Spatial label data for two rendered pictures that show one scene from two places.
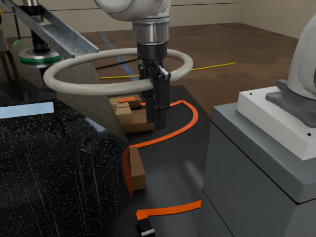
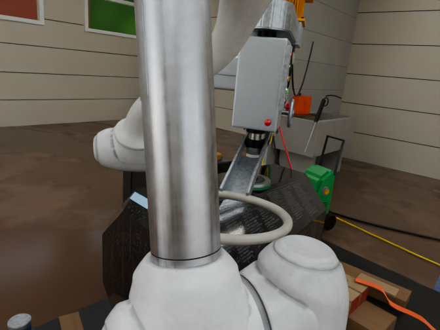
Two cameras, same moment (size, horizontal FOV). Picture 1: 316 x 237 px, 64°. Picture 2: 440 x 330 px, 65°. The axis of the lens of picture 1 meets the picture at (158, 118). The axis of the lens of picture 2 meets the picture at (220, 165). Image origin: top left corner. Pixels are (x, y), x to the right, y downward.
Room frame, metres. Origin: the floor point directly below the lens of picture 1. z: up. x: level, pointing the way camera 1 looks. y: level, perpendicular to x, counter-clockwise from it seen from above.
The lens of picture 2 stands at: (0.25, -0.80, 1.40)
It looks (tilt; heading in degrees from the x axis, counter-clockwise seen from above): 16 degrees down; 59
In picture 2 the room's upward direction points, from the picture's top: 5 degrees clockwise
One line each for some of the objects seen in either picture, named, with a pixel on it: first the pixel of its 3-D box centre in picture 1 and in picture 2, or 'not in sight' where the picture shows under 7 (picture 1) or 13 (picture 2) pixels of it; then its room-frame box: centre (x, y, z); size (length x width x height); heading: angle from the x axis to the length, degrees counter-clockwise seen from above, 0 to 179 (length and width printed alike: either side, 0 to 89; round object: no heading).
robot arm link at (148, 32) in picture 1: (151, 30); not in sight; (0.64, 0.02, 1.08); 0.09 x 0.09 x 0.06
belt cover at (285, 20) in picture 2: not in sight; (275, 31); (1.52, 0.84, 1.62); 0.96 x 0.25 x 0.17; 46
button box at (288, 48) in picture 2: not in sight; (284, 78); (1.31, 0.46, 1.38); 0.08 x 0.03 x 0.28; 46
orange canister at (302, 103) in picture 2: not in sight; (302, 104); (3.77, 2.91, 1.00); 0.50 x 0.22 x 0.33; 19
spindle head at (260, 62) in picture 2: not in sight; (262, 86); (1.33, 0.65, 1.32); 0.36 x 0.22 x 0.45; 46
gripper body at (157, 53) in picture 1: (152, 60); not in sight; (0.63, 0.01, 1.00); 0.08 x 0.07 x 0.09; 31
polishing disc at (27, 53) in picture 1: (42, 51); (250, 179); (1.28, 0.59, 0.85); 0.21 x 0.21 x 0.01
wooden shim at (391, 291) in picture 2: (122, 100); (376, 284); (2.25, 0.35, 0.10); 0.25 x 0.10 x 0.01; 109
